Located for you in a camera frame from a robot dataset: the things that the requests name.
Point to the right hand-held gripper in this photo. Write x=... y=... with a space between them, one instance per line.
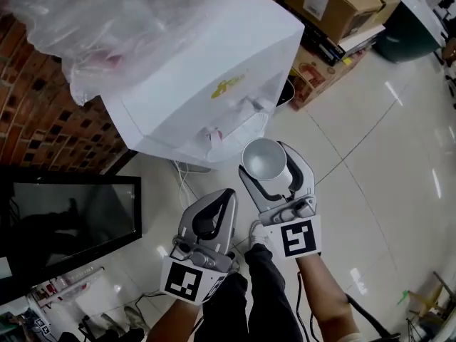
x=299 y=241

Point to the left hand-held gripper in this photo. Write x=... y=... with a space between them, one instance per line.
x=181 y=280

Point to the grey cup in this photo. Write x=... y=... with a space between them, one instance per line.
x=263 y=159

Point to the white water dispenser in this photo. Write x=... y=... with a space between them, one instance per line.
x=213 y=55

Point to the person's left forearm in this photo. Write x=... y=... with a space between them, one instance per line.
x=174 y=322

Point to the person's right forearm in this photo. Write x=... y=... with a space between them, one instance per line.
x=324 y=298

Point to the large clear water bottle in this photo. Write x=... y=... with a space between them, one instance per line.
x=107 y=20

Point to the person's white shoe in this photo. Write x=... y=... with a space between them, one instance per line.
x=258 y=235

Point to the person's dark trousers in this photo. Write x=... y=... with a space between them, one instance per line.
x=263 y=298

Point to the white waste bin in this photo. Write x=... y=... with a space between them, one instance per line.
x=286 y=93

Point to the patterned cardboard box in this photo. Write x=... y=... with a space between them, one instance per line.
x=317 y=77

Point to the large black monitor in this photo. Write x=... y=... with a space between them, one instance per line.
x=71 y=219

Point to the flat black box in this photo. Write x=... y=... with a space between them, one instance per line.
x=331 y=50

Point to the pile of clear plastic bottles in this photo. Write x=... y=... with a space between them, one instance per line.
x=71 y=287

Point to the green floor tape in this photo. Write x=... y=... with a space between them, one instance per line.
x=403 y=297

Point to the wooden stool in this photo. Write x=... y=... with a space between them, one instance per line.
x=427 y=298

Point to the plain brown cardboard box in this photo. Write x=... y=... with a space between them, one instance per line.
x=331 y=2

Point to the green tub with white top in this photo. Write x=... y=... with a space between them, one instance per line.
x=406 y=30

